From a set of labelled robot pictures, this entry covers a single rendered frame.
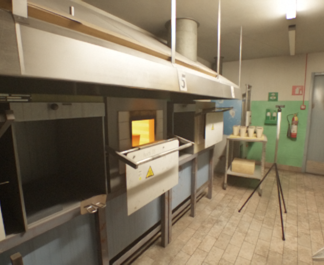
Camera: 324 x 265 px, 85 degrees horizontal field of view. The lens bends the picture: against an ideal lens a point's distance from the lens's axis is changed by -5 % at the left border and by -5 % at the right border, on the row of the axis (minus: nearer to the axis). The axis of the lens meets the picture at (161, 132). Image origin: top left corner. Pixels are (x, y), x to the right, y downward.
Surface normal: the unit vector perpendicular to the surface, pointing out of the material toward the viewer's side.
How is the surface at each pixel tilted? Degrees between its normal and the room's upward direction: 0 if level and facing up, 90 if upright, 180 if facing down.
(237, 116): 90
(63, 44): 80
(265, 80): 90
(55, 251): 90
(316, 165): 90
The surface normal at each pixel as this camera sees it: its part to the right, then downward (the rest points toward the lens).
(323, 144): -0.58, 0.11
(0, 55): 0.80, -0.10
